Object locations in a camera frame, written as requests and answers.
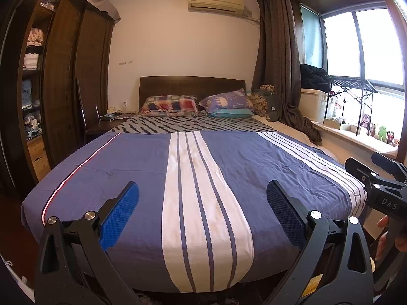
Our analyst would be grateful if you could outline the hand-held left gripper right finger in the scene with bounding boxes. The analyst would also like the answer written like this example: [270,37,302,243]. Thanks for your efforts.
[264,179,373,305]

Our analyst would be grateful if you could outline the brown patterned cushion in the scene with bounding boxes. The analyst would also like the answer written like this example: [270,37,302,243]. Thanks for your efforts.
[246,85,274,118]

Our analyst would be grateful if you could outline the white storage box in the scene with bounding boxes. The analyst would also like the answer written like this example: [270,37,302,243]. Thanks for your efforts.
[300,88,328,123]

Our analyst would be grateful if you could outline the purple elephant print pillow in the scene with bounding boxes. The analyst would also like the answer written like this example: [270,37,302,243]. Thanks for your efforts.
[199,89,255,113]

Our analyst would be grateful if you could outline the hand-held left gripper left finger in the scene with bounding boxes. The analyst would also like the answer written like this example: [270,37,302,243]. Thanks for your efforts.
[33,181,142,305]

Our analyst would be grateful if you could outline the dark wooden wardrobe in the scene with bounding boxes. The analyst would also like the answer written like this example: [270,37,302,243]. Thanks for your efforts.
[0,0,115,197]

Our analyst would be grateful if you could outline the pink folded clothes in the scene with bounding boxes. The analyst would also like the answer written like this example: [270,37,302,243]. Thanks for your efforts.
[27,28,45,47]

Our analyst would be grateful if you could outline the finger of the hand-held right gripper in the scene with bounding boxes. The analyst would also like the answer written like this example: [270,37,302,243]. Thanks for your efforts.
[345,157,387,197]
[371,151,407,183]

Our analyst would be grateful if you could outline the person's right hand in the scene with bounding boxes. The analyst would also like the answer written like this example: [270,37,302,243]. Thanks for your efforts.
[375,214,407,263]

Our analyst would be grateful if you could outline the cream wall air conditioner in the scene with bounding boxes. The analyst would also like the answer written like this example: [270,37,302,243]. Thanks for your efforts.
[188,0,245,15]

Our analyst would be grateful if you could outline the white folded clothes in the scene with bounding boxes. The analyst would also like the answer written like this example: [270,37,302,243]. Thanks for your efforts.
[24,53,40,69]

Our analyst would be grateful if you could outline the brown curtain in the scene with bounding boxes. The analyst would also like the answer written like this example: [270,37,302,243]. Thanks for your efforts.
[257,0,322,147]

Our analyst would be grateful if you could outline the grey black striped bedsheet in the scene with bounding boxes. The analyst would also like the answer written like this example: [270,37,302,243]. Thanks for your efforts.
[106,114,277,134]

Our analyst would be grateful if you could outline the black metal chair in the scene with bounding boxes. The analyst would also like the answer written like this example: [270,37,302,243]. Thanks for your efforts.
[76,77,102,143]

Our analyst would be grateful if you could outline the pile of plush toys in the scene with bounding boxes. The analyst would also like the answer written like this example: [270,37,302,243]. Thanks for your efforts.
[25,113,43,137]

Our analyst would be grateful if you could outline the small cardboard boxes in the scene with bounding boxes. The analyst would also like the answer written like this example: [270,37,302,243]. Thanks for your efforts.
[324,116,360,132]

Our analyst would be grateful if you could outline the blue folded clothes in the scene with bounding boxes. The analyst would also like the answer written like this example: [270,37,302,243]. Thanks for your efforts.
[22,79,33,107]

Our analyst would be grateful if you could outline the dark wooden headboard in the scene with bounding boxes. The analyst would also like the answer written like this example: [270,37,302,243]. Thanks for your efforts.
[139,75,246,113]

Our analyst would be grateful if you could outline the black folding rack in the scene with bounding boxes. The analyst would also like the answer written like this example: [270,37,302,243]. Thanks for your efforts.
[324,75,379,135]

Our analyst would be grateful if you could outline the plaid pillow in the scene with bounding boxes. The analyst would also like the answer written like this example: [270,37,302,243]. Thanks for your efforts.
[139,95,199,117]

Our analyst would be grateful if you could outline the dark green cushion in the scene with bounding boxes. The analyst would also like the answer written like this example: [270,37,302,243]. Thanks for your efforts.
[264,92,281,122]

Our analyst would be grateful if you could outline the teal pillow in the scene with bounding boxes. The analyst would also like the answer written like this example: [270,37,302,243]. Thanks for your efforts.
[205,108,255,119]

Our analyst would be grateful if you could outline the teal roller blind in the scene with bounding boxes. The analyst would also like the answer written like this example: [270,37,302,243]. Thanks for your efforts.
[300,5,325,67]

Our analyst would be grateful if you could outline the black jacket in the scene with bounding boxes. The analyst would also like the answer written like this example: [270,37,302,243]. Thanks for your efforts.
[300,64,333,93]

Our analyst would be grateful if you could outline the dark framed window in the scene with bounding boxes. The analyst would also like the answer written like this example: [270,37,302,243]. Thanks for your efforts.
[319,3,407,102]

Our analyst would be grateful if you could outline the dark wooden nightstand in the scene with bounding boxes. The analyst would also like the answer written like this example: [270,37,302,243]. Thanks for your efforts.
[86,113,137,140]

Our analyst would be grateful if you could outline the tangle of charger cables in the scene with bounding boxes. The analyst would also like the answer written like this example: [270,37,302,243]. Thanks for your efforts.
[100,106,134,122]

